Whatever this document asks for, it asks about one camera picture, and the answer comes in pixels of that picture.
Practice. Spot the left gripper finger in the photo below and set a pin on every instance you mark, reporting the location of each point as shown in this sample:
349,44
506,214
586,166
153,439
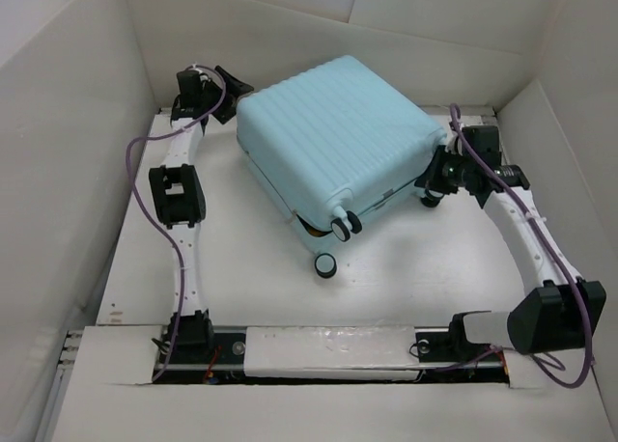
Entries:
234,86
226,111

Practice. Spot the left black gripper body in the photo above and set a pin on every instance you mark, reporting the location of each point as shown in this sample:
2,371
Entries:
210,96

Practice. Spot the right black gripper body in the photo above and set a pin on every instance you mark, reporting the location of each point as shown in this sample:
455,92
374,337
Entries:
454,171

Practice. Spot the light blue hardshell suitcase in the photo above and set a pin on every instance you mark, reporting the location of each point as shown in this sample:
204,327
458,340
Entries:
336,146

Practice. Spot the orange tie-dye cloth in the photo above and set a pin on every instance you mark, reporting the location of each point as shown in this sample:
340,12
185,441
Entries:
313,231

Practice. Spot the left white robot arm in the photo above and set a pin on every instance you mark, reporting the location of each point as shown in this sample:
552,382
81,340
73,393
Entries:
179,201

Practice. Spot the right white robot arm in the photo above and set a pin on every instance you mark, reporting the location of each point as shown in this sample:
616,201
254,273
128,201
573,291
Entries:
560,309

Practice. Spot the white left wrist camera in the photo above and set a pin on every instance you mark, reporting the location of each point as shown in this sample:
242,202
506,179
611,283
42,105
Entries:
203,71

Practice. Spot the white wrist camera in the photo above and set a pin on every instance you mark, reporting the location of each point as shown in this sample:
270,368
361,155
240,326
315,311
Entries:
203,71
455,145

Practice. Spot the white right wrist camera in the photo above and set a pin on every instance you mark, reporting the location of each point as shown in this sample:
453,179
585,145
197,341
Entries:
455,145

